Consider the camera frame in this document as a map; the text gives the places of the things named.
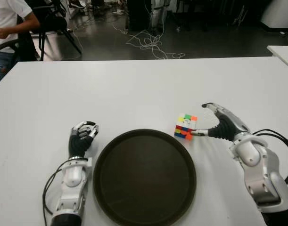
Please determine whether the white cabinet with black base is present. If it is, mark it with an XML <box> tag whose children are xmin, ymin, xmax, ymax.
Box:
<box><xmin>260</xmin><ymin>0</ymin><xmax>288</xmax><ymax>31</ymax></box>

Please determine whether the person in white shirt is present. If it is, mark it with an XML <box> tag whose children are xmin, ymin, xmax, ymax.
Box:
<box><xmin>0</xmin><ymin>0</ymin><xmax>42</xmax><ymax>88</ymax></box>

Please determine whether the black stool with splayed legs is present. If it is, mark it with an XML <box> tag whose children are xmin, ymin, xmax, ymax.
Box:
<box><xmin>28</xmin><ymin>0</ymin><xmax>83</xmax><ymax>62</ymax></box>

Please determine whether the tangled white floor cable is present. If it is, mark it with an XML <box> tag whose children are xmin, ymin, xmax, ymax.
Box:
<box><xmin>112</xmin><ymin>0</ymin><xmax>187</xmax><ymax>59</ymax></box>

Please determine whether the dark brown round plate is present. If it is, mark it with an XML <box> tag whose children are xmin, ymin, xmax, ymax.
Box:
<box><xmin>93</xmin><ymin>129</ymin><xmax>197</xmax><ymax>226</ymax></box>

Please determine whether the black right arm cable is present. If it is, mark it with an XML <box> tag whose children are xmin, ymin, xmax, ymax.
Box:
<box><xmin>252</xmin><ymin>128</ymin><xmax>288</xmax><ymax>184</ymax></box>

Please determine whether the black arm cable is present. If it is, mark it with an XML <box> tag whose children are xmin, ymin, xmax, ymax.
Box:
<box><xmin>41</xmin><ymin>162</ymin><xmax>70</xmax><ymax>226</ymax></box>
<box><xmin>252</xmin><ymin>128</ymin><xmax>288</xmax><ymax>184</ymax></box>

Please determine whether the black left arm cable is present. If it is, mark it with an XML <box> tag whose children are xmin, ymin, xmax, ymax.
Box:
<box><xmin>41</xmin><ymin>162</ymin><xmax>70</xmax><ymax>226</ymax></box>

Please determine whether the multicolour Rubik's cube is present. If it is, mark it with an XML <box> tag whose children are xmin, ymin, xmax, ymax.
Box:
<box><xmin>174</xmin><ymin>113</ymin><xmax>198</xmax><ymax>141</ymax></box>

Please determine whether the black office chair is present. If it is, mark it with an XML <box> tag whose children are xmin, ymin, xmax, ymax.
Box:
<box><xmin>0</xmin><ymin>18</ymin><xmax>41</xmax><ymax>62</ymax></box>

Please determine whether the tall black cabinet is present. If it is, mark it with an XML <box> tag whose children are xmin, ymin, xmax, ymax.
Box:
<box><xmin>127</xmin><ymin>0</ymin><xmax>151</xmax><ymax>31</ymax></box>

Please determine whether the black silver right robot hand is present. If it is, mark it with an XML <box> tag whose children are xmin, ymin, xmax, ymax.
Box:
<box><xmin>190</xmin><ymin>102</ymin><xmax>252</xmax><ymax>142</ymax></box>

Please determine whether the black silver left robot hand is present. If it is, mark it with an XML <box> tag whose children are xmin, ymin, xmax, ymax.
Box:
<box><xmin>69</xmin><ymin>121</ymin><xmax>99</xmax><ymax>159</ymax></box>

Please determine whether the white side table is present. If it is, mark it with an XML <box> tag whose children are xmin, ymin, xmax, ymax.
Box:
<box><xmin>266</xmin><ymin>45</ymin><xmax>288</xmax><ymax>71</ymax></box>

